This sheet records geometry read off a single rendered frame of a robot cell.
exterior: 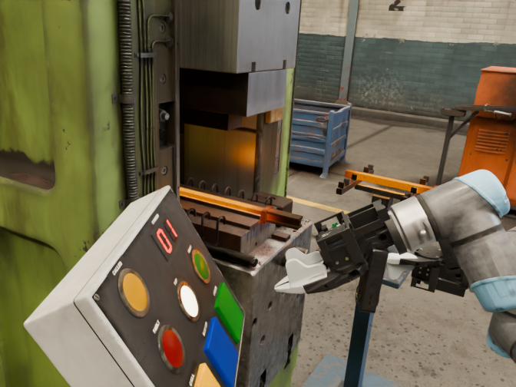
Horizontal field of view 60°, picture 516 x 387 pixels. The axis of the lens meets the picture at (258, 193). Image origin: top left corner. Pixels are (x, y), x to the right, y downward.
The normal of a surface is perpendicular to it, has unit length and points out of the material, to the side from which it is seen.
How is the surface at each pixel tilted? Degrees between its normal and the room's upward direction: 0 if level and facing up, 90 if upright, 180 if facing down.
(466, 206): 65
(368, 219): 90
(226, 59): 90
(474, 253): 81
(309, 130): 89
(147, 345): 60
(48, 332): 90
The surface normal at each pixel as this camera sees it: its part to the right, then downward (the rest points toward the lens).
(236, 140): -0.47, 0.28
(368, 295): -0.07, 0.33
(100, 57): 0.88, 0.21
